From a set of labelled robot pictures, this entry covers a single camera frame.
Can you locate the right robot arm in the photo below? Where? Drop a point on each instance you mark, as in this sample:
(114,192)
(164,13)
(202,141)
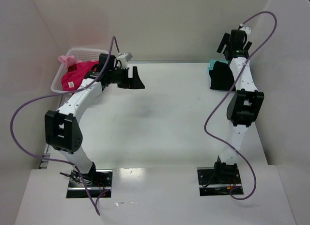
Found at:
(245,104)

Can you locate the magenta t shirt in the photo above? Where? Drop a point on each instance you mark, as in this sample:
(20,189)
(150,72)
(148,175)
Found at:
(74,76)

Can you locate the black t shirt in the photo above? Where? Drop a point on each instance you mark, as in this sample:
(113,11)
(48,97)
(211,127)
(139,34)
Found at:
(221,77)

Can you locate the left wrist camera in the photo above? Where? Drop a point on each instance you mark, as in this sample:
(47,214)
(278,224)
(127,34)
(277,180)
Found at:
(123,59)

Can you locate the folded teal t shirt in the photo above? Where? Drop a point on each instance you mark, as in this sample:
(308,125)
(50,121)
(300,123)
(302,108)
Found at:
(211,65)

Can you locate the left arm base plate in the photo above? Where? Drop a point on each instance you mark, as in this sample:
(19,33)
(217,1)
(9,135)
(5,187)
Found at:
(103,183)

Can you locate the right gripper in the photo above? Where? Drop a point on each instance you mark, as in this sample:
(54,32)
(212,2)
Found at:
(223,44)

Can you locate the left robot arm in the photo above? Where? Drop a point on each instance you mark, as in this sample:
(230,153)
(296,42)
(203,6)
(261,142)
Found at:
(62,126)

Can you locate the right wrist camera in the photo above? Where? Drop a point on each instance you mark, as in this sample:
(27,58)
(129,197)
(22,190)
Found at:
(246,29)

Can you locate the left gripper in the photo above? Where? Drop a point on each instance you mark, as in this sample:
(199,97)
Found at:
(131,77)

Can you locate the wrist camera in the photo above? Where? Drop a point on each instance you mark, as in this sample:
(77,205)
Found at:
(246,29)
(123,59)

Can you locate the pink cloth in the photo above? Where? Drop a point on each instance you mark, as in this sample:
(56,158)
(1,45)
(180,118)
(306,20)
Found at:
(67,60)

